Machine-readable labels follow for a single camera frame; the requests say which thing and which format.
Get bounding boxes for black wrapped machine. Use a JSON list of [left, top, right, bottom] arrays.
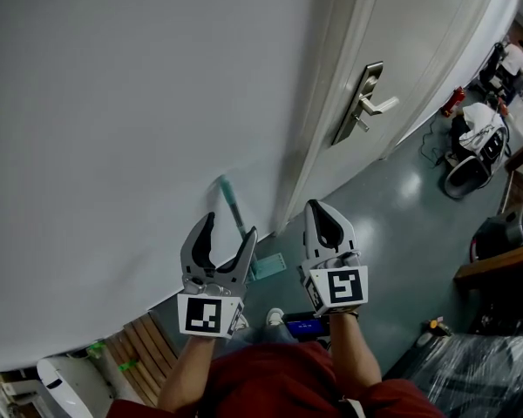
[[469, 198, 523, 264]]

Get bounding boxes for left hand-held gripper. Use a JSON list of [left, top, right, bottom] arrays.
[[176, 211, 260, 340]]

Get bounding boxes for metal door handle lock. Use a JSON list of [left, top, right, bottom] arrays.
[[330, 60, 401, 148]]

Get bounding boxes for teal mop with metal handle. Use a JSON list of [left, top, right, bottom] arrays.
[[217, 173, 288, 284]]

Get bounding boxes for person's red shirt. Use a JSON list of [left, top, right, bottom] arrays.
[[105, 340, 446, 418]]

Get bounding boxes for blue-screen phone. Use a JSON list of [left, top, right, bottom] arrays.
[[282, 311, 330, 340]]

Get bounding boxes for person's right white shoe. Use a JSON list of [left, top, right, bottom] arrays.
[[265, 307, 286, 328]]

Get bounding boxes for plastic-wrapped bundle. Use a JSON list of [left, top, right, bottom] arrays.
[[408, 330, 523, 418]]

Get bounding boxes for black floor cable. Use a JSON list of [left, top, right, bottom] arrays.
[[419, 123, 453, 170]]

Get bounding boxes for red fire extinguisher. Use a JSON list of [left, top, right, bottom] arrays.
[[439, 85, 467, 119]]

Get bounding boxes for wooden slatted board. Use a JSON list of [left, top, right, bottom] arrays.
[[103, 310, 180, 409]]

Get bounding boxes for dark wooden furniture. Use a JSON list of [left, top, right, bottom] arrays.
[[452, 130, 523, 294]]

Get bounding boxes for white door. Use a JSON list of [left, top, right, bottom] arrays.
[[273, 0, 520, 238]]

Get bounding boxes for person's blue jeans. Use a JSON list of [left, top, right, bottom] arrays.
[[242, 323, 298, 348]]

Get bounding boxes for person's left forearm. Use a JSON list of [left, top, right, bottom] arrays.
[[155, 334, 218, 414]]

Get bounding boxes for person's right forearm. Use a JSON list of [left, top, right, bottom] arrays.
[[328, 310, 384, 388]]

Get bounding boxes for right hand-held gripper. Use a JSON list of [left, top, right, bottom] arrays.
[[297, 199, 371, 318]]

